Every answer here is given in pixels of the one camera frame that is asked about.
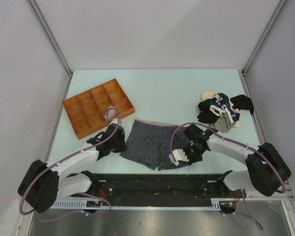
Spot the striped navy underwear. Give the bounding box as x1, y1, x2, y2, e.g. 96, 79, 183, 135
120, 120, 188, 171

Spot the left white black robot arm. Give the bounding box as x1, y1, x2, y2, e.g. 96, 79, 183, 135
18, 123, 126, 215

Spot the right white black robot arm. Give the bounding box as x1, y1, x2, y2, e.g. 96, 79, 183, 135
182, 124, 292, 197

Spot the grey underwear in pile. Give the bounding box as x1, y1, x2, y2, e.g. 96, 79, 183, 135
209, 115, 234, 133

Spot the navy white underwear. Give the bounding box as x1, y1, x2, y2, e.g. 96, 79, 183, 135
197, 93, 240, 124

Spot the cream underwear in pile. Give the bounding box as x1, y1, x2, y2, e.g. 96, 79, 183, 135
201, 91, 218, 101

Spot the black underwear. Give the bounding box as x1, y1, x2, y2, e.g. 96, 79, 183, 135
230, 94, 254, 114

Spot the orange compartment tray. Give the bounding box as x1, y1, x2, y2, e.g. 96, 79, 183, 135
62, 79, 135, 140

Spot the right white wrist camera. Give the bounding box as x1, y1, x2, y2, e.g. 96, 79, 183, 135
169, 149, 189, 166

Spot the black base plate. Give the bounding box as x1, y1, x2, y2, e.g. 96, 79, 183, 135
71, 173, 241, 202

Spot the white slotted cable duct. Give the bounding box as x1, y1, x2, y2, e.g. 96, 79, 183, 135
50, 196, 235, 211

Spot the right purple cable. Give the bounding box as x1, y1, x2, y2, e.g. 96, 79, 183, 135
170, 122, 286, 231

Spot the left aluminium frame post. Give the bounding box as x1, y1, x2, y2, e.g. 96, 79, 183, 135
27, 0, 73, 78

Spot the aluminium frame post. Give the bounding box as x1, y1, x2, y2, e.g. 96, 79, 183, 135
27, 0, 73, 78
241, 0, 289, 76

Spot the right aluminium frame post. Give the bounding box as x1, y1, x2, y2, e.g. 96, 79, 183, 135
241, 0, 289, 76

